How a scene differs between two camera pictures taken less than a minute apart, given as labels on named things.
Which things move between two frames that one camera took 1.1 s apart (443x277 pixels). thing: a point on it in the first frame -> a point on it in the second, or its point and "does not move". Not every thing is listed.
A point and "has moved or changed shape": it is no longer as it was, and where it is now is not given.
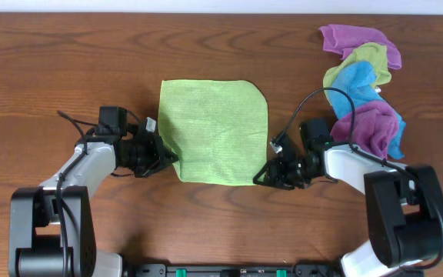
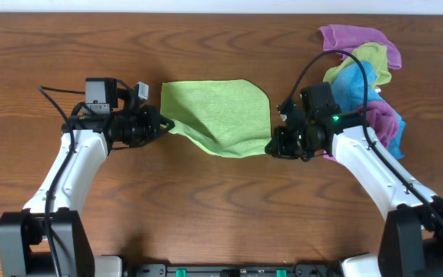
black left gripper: x=154 y=152 -> x=149 y=125
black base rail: x=233 y=270 does not move
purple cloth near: x=377 y=125 does not move
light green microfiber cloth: x=218 y=129 has moved or changed shape
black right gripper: x=283 y=171 -> x=288 y=140
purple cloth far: x=344 y=39 does not move
